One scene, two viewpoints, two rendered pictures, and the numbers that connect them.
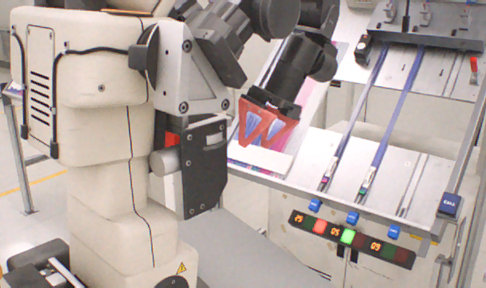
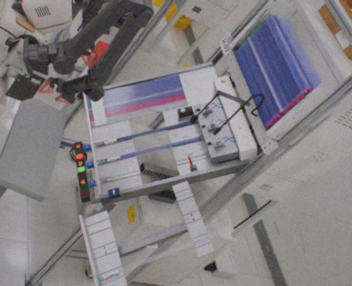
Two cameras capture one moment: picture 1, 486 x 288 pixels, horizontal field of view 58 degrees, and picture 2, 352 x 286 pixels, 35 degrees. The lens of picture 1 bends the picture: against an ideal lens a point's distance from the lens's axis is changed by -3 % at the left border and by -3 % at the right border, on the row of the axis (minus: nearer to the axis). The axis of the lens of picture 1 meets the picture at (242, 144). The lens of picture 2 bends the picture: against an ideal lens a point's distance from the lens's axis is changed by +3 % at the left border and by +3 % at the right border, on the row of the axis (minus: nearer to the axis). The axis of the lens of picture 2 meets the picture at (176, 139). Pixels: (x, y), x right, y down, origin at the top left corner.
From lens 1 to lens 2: 1.67 m
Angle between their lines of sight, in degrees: 14
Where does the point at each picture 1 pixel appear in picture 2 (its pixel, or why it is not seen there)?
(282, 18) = (61, 68)
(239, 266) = (33, 136)
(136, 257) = not seen: outside the picture
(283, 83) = (67, 86)
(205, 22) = (32, 50)
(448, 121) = (299, 223)
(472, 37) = (210, 152)
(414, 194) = (116, 180)
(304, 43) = (82, 82)
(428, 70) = (188, 148)
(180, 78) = (11, 58)
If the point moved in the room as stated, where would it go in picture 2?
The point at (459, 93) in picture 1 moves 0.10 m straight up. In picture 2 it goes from (182, 167) to (195, 154)
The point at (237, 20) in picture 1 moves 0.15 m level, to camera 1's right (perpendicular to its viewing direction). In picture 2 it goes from (43, 57) to (70, 88)
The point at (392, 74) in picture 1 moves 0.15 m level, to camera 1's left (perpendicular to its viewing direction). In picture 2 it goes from (178, 134) to (159, 112)
